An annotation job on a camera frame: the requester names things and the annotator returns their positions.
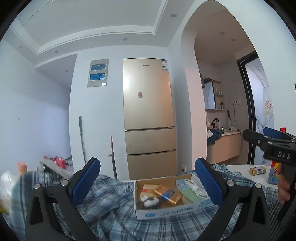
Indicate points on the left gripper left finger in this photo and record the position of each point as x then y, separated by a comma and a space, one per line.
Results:
42, 221

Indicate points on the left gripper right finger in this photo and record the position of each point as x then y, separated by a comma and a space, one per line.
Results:
253, 222

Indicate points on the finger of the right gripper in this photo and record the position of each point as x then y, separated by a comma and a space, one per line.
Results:
272, 133
256, 138

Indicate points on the green paper card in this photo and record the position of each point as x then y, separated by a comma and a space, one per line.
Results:
191, 196

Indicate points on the yellow gold cigarette box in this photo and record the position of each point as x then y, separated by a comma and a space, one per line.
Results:
168, 195

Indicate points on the black cigarette box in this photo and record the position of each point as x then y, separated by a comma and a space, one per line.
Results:
142, 205

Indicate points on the red yellow cigarette box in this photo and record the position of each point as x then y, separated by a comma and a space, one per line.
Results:
148, 192

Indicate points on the round tan face cushion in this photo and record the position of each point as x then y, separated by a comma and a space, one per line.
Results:
184, 200

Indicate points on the blue tissue pack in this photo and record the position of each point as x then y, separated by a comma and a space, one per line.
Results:
183, 184

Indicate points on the person's right hand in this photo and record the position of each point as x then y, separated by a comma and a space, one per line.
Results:
283, 186

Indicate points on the frosted glass door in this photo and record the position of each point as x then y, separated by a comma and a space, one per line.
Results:
259, 103

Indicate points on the red cola bottle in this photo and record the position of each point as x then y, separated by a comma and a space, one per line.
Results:
273, 177

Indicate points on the small yellow box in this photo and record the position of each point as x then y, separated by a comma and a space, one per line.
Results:
259, 170

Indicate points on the beige bathroom vanity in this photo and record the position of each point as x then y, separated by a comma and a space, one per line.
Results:
225, 148

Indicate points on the black white striped cloth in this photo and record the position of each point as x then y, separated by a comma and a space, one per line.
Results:
276, 228

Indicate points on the dark blue clothes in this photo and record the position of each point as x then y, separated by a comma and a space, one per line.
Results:
213, 135

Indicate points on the floor clutter bags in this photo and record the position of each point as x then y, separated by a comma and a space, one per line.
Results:
48, 165

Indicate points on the yellow bag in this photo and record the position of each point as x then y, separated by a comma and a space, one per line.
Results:
3, 209

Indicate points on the blue plaid cloth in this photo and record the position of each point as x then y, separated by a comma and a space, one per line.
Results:
109, 211

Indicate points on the orange oil bottle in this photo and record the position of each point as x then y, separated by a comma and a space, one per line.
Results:
22, 168

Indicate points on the bathroom mirror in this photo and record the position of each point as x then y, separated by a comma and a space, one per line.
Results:
208, 93

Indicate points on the cardboard box tray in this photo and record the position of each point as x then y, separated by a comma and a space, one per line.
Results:
164, 209

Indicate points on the gold refrigerator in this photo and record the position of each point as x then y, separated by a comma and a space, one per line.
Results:
149, 121

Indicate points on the wall electrical panel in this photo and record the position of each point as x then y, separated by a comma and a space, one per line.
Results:
98, 73

